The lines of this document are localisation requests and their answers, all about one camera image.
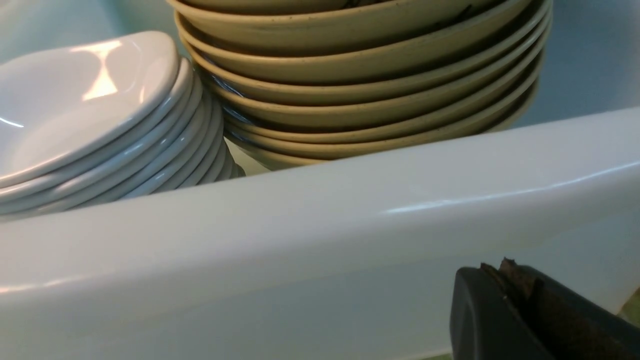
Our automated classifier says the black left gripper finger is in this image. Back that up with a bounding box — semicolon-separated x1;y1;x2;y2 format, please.
449;258;640;360

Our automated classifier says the large white plastic tub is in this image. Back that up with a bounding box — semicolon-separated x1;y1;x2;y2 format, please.
1;0;640;360

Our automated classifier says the stack of tan bowls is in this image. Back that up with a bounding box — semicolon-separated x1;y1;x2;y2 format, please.
169;0;553;170

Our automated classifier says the stack of white dishes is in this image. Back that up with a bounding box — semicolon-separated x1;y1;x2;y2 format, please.
0;30;245;223

